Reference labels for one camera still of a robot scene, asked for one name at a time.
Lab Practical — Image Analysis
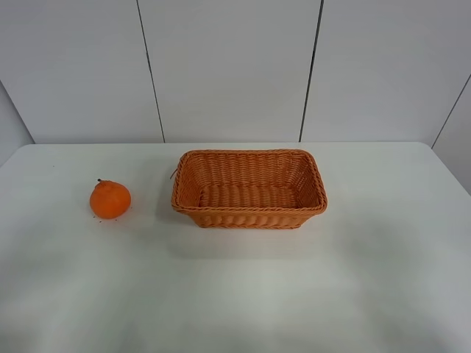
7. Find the orange fruit with stem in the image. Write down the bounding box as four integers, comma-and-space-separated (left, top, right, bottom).
89, 179, 132, 219

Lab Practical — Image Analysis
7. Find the orange woven wicker basket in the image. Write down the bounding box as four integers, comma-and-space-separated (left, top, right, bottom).
171, 149, 327, 229

